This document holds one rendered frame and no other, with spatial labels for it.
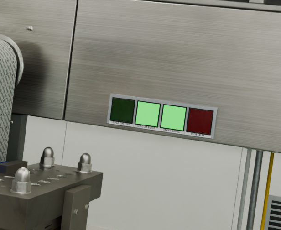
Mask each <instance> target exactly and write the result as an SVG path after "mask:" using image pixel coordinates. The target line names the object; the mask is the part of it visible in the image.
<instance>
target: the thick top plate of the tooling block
mask: <svg viewBox="0 0 281 230"><path fill-rule="evenodd" d="M39 164H40V163H36V164H32V165H28V166H27V169H28V171H29V173H30V181H31V194H16V193H12V192H11V191H10V190H11V188H12V180H14V179H15V174H16V172H13V173H9V174H3V173H0V228H2V229H7V230H32V229H34V228H36V227H38V226H40V225H42V224H44V223H46V222H48V221H50V220H52V219H55V218H57V217H59V216H61V215H62V212H63V204H64V196H65V191H66V190H69V189H72V188H74V187H77V186H79V185H82V184H86V185H91V192H90V200H89V201H90V202H91V201H93V200H95V199H97V198H99V197H100V196H101V188H102V181H103V172H98V171H92V170H91V171H92V173H81V172H77V171H76V170H77V168H76V167H69V166H63V165H57V164H54V165H55V166H54V167H45V166H40V165H39Z"/></svg>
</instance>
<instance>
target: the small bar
mask: <svg viewBox="0 0 281 230"><path fill-rule="evenodd" d="M27 163H28V161H23V160H15V161H10V162H4V163H0V173H3V174H9V173H14V172H16V171H17V170H18V169H19V168H21V167H25V168H27Z"/></svg>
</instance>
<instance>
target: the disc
mask: <svg viewBox="0 0 281 230"><path fill-rule="evenodd" d="M0 39H1V40H3V41H5V42H6V43H8V44H9V45H10V47H11V48H12V49H13V51H14V53H15V56H16V61H17V68H16V79H15V87H16V86H17V85H18V83H19V81H20V79H21V77H22V74H23V66H24V64H23V57H22V53H21V51H20V49H19V47H18V46H17V44H16V43H15V42H14V41H13V40H12V39H10V38H9V37H7V36H5V35H2V34H0ZM15 87H14V88H15Z"/></svg>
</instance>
